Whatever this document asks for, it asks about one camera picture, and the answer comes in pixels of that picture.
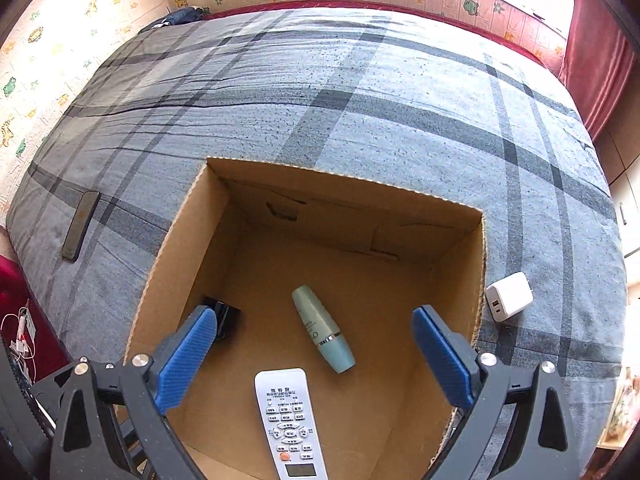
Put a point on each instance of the white remote control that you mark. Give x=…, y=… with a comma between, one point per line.
x=290, y=425

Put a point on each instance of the dark blue cloth bundle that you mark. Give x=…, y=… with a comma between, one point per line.
x=180, y=16

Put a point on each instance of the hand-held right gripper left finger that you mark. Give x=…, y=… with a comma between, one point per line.
x=187, y=350

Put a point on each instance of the cardboard box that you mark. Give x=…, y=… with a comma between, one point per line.
x=350, y=270

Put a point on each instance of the teal cosmetic bottle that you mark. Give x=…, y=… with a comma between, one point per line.
x=320, y=327

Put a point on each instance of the large white charger block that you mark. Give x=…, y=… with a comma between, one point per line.
x=510, y=292

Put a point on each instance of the small black case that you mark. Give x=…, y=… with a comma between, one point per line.
x=227, y=317

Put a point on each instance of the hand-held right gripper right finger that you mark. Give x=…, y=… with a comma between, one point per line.
x=442, y=355

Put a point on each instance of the grey plaid bedsheet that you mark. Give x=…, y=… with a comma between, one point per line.
x=350, y=85

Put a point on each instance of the black smartphone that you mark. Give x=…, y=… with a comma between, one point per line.
x=80, y=225

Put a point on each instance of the red curtain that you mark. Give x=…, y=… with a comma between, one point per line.
x=595, y=60

